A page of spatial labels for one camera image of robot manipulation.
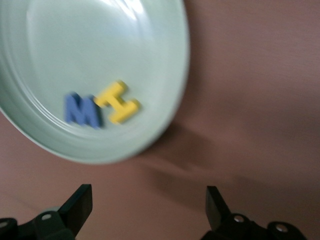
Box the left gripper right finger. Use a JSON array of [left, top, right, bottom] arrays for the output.
[[199, 185, 307, 240]]

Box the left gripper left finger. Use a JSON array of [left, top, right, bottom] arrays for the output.
[[0, 184, 93, 240]]

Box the blue letter M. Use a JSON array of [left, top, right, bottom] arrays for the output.
[[62, 91, 105, 130]]

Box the yellow letter H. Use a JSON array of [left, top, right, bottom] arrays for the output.
[[94, 79, 141, 125]]

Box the light green plate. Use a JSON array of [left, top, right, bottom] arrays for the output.
[[0, 0, 190, 166]]

